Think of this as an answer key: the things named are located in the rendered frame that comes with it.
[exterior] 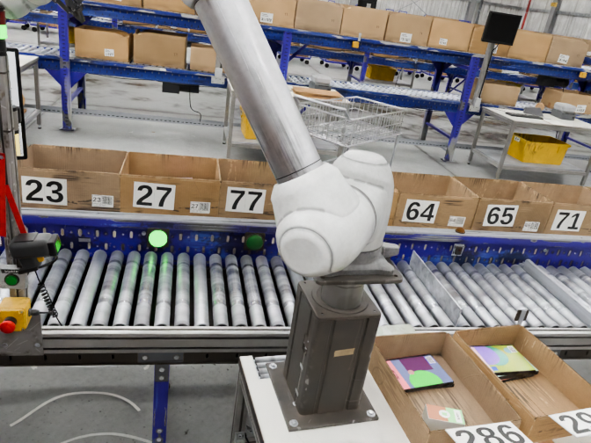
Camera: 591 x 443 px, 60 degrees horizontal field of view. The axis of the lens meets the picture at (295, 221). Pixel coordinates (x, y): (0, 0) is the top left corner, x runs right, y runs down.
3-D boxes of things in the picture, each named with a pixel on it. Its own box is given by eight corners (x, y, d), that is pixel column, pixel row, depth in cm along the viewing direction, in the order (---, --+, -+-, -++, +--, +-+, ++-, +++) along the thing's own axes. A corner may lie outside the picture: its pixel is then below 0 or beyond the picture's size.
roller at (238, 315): (232, 338, 172) (234, 326, 170) (223, 262, 219) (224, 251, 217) (247, 338, 174) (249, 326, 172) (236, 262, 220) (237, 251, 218)
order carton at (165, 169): (119, 214, 206) (119, 174, 199) (127, 186, 232) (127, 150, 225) (217, 218, 215) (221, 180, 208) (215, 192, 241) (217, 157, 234)
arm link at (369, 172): (391, 234, 131) (409, 152, 121) (370, 264, 116) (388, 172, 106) (332, 217, 136) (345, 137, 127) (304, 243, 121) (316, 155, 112)
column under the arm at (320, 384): (378, 420, 141) (405, 322, 128) (288, 432, 133) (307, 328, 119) (344, 358, 163) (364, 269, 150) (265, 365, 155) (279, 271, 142)
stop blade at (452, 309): (454, 329, 193) (461, 308, 189) (408, 267, 234) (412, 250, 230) (456, 329, 193) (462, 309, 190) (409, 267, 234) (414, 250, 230)
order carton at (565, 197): (542, 235, 250) (554, 202, 243) (509, 210, 276) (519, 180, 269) (610, 238, 258) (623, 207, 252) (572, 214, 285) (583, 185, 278)
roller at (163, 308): (153, 338, 167) (153, 326, 165) (161, 259, 213) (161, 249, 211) (168, 338, 168) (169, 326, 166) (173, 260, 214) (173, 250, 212)
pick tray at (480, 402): (419, 461, 130) (429, 432, 126) (362, 360, 163) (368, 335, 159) (512, 447, 139) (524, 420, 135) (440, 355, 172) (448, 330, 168)
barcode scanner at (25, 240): (61, 273, 141) (53, 239, 136) (14, 277, 139) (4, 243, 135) (66, 261, 147) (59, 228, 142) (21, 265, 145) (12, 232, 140)
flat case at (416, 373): (453, 385, 156) (454, 381, 155) (399, 394, 149) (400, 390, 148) (428, 356, 167) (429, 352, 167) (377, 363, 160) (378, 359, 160)
